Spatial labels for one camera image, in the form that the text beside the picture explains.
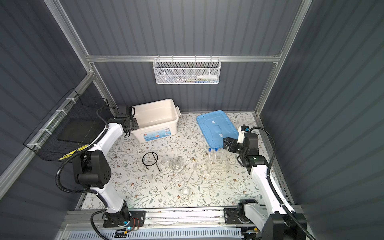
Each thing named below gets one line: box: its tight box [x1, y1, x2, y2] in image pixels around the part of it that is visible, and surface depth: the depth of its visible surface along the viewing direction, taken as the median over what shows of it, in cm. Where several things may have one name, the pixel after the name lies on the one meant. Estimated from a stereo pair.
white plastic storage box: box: [130, 98, 181, 143], surface depth 104 cm
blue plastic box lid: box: [196, 110, 239, 150], surface depth 114 cm
